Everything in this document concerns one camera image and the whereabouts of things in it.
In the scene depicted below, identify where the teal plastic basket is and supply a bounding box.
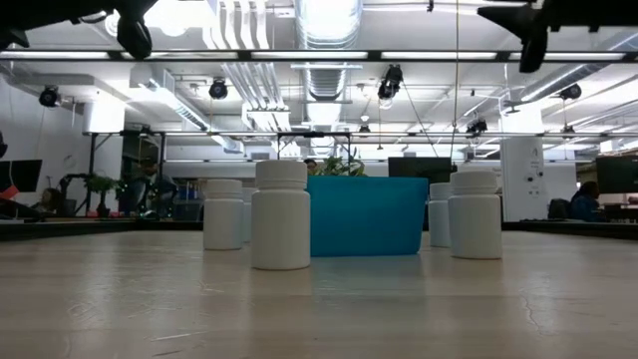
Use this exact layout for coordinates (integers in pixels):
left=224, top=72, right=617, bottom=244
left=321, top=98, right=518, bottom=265
left=306, top=175, right=430, bottom=258

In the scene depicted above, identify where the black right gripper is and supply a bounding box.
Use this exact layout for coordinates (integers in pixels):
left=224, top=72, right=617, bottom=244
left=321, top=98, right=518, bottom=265
left=477, top=0, right=638, bottom=75

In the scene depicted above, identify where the black overhead light bar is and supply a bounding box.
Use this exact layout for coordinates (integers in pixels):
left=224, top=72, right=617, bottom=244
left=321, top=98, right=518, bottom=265
left=0, top=48, right=638, bottom=64

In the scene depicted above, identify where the white pill bottle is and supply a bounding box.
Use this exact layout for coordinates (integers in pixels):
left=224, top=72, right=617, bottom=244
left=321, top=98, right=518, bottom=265
left=242, top=186, right=253, bottom=244
left=447, top=171, right=503, bottom=260
left=202, top=178, right=245, bottom=251
left=427, top=181, right=453, bottom=249
left=250, top=159, right=312, bottom=271

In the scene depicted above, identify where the black metal table frame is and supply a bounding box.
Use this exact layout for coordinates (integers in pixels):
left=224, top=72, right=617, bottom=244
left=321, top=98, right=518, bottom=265
left=0, top=218, right=638, bottom=243

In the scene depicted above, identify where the green potted plant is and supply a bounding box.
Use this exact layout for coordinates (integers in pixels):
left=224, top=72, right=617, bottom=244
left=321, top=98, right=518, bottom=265
left=83, top=174, right=121, bottom=219

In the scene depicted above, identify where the thin hanging cord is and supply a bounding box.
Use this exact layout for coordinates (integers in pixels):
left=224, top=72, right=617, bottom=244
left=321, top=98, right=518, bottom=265
left=450, top=0, right=461, bottom=160

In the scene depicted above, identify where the small green fern plant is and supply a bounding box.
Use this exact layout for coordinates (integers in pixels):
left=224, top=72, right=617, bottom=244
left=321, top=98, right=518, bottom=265
left=317, top=155, right=369, bottom=179

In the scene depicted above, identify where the black background metal frame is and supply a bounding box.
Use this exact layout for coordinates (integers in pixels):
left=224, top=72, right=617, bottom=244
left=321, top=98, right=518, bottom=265
left=82, top=130, right=168, bottom=216
left=275, top=131, right=354, bottom=161

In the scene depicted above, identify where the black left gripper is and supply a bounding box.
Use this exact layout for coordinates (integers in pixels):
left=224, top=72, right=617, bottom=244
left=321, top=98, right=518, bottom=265
left=0, top=0, right=160, bottom=60

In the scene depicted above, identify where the black monitor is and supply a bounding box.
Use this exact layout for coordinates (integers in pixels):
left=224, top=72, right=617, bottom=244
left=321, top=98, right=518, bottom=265
left=0, top=159, right=44, bottom=193
left=595, top=156, right=638, bottom=194
left=387, top=157, right=455, bottom=184

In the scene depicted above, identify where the black office chair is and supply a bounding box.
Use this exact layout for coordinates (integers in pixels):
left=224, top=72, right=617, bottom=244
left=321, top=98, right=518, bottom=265
left=546, top=197, right=572, bottom=221

